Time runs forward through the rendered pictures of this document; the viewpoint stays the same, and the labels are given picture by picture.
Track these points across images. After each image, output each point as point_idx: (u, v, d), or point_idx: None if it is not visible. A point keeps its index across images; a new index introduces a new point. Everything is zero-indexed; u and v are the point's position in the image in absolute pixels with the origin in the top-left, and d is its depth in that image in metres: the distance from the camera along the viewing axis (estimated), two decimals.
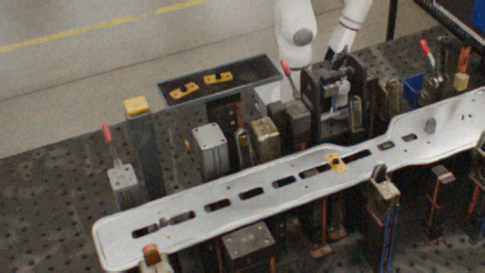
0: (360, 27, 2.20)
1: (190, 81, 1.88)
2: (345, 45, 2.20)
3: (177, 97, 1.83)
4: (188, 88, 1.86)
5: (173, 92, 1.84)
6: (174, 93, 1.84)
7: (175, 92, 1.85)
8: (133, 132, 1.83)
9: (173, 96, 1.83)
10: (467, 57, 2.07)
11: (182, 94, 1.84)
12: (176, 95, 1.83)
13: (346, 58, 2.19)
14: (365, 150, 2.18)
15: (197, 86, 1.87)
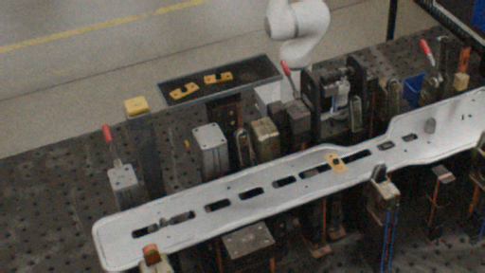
0: None
1: (190, 81, 1.88)
2: None
3: (177, 98, 1.83)
4: (188, 88, 1.86)
5: (173, 93, 1.84)
6: (174, 93, 1.84)
7: (175, 92, 1.85)
8: (133, 132, 1.83)
9: (173, 96, 1.83)
10: (467, 57, 2.07)
11: (182, 94, 1.84)
12: (176, 95, 1.84)
13: None
14: (365, 150, 2.18)
15: (197, 86, 1.87)
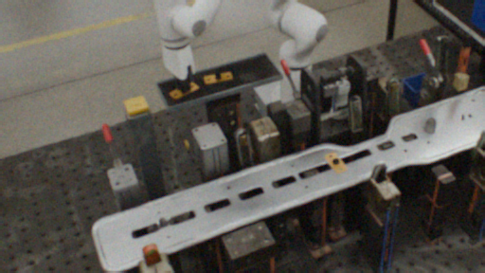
0: (190, 38, 1.72)
1: (190, 81, 1.88)
2: (187, 66, 1.74)
3: (177, 98, 1.83)
4: None
5: (173, 92, 1.84)
6: (174, 93, 1.84)
7: (175, 92, 1.85)
8: (133, 132, 1.83)
9: (173, 96, 1.83)
10: (467, 57, 2.07)
11: (182, 94, 1.84)
12: (176, 95, 1.84)
13: (192, 81, 1.79)
14: (365, 150, 2.18)
15: (197, 86, 1.87)
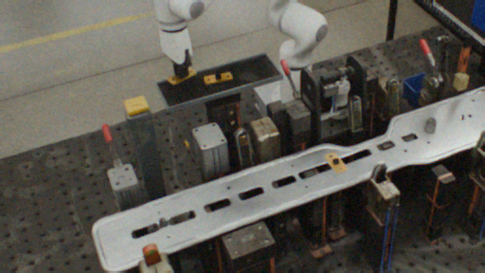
0: (188, 21, 1.68)
1: (188, 67, 1.84)
2: (185, 50, 1.71)
3: (174, 82, 1.79)
4: None
5: (171, 78, 1.81)
6: (172, 79, 1.81)
7: (173, 78, 1.81)
8: (133, 132, 1.83)
9: (170, 81, 1.80)
10: (467, 57, 2.07)
11: (180, 79, 1.80)
12: (173, 80, 1.80)
13: (189, 65, 1.75)
14: (365, 150, 2.18)
15: (195, 72, 1.83)
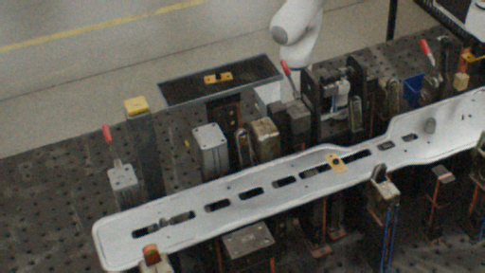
0: None
1: None
2: None
3: (470, 60, 1.82)
4: None
5: (466, 55, 1.84)
6: (467, 56, 1.84)
7: (468, 55, 1.84)
8: (133, 132, 1.83)
9: (466, 58, 1.83)
10: (467, 57, 2.07)
11: (475, 58, 1.83)
12: (469, 58, 1.83)
13: None
14: (365, 150, 2.18)
15: None
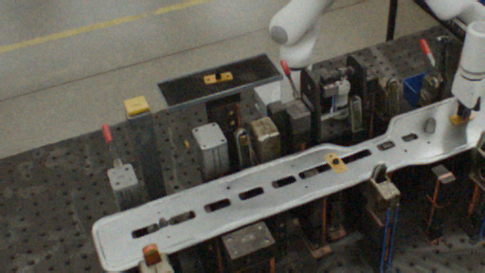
0: None
1: None
2: (477, 98, 1.89)
3: (457, 122, 1.98)
4: None
5: (453, 117, 2.00)
6: (454, 118, 2.00)
7: (455, 117, 2.00)
8: (133, 132, 1.83)
9: (453, 119, 1.99)
10: None
11: (461, 119, 1.99)
12: (456, 119, 1.99)
13: (476, 110, 1.93)
14: (365, 150, 2.18)
15: (475, 115, 2.01)
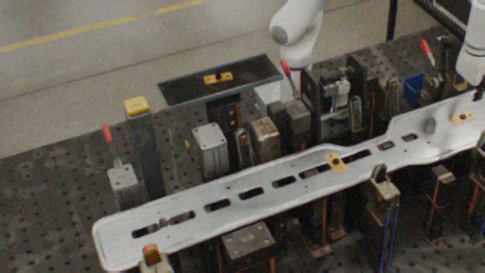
0: None
1: (468, 111, 2.03)
2: (483, 74, 1.83)
3: (457, 123, 1.98)
4: (466, 116, 2.01)
5: (453, 118, 2.00)
6: (454, 118, 2.00)
7: (455, 118, 2.00)
8: (133, 132, 1.83)
9: (453, 121, 1.99)
10: None
11: (461, 120, 1.99)
12: (456, 120, 1.99)
13: None
14: (365, 150, 2.18)
15: (475, 116, 2.01)
